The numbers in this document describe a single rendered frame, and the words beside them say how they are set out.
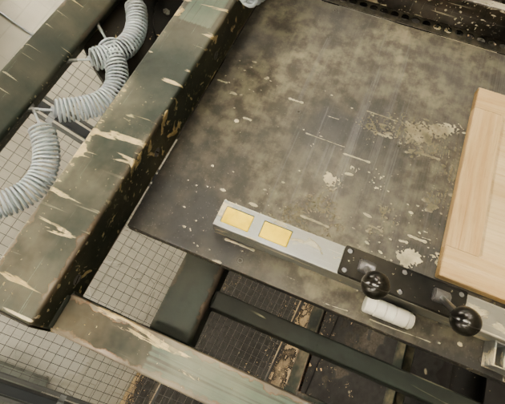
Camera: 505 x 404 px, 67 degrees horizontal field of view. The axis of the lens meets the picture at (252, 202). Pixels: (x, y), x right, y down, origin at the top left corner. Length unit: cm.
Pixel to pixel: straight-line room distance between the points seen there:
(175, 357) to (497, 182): 65
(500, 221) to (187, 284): 57
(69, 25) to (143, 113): 60
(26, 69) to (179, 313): 77
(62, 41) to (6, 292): 78
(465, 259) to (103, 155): 64
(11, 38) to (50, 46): 427
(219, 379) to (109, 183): 34
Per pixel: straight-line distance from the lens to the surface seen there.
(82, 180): 67
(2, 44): 547
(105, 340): 63
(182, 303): 70
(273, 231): 65
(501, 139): 92
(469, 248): 77
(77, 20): 128
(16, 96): 116
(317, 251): 65
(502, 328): 73
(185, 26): 84
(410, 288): 66
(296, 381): 175
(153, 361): 61
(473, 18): 109
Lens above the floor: 191
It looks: 22 degrees down
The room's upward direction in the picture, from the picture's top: 55 degrees counter-clockwise
